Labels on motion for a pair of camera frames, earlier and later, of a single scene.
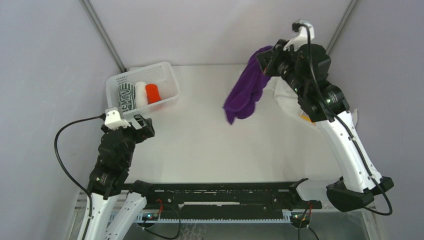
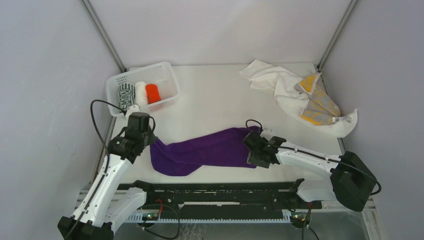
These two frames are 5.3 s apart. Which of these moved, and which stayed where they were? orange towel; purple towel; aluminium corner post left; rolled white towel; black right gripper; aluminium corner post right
Moved: black right gripper; purple towel
Stayed: rolled white towel; aluminium corner post right; aluminium corner post left; orange towel
